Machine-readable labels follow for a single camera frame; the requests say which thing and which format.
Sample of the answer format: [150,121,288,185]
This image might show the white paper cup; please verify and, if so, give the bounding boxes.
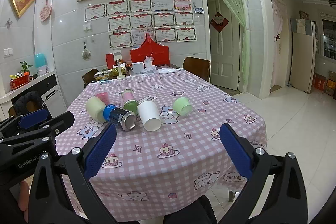
[137,100,162,132]

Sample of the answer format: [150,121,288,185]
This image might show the cream plastic cup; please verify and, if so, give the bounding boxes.
[85,96,106,123]

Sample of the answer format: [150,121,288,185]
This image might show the pink plastic cup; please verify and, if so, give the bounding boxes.
[95,92,110,105]

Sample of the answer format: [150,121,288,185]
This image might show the plastic drink cup with straw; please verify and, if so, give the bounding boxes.
[144,53,154,68]

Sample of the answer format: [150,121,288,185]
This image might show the light green plastic cup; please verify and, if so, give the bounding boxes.
[173,97,193,116]

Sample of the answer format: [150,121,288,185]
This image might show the person's hand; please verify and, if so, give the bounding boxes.
[18,180,30,223]

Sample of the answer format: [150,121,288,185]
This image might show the black jacket on chair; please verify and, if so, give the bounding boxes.
[13,91,47,116]

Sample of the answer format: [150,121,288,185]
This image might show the red box on counter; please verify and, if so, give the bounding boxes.
[10,75,30,90]

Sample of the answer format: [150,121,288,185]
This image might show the white cabinet counter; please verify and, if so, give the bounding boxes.
[1,71,67,120]

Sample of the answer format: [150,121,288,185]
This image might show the potted green plant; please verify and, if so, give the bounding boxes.
[20,61,33,75]

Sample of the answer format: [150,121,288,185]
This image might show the brown wooden chair left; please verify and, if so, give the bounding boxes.
[82,68,98,88]

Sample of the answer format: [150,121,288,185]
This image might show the brown wooden chair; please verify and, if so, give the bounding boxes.
[183,57,211,81]
[82,68,98,88]

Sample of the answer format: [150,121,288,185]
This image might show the teal water dispenser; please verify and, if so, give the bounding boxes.
[34,53,49,76]

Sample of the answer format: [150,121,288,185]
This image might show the blue black drink can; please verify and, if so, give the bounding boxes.
[103,105,137,131]

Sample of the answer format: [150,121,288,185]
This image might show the pink jar green lid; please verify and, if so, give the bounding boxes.
[121,89,139,115]

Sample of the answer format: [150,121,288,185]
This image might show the hanging scrub brush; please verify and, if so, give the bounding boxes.
[82,42,91,60]

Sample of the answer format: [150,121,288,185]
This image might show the small red box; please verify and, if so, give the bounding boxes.
[105,53,116,69]

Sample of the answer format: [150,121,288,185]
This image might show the white tissue box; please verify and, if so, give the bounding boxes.
[131,62,145,75]

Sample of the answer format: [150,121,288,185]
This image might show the red gift bag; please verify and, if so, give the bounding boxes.
[130,33,170,66]

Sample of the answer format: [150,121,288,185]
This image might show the brown wooden chair right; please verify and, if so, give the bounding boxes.
[183,57,211,81]

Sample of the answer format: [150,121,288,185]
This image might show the white refrigerator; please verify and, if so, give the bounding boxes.
[289,19,317,94]

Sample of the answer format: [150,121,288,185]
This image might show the white panel door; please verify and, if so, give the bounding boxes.
[207,0,240,90]

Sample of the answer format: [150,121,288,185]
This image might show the red diamond door decoration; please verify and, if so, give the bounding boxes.
[210,12,229,33]

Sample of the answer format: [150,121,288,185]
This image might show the pink door curtain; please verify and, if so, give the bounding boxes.
[271,0,286,87]

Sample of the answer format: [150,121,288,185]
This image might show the green lace door curtain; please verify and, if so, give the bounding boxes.
[223,0,251,87]

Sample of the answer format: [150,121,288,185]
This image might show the pink round wall hanging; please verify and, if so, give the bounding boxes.
[39,0,52,22]

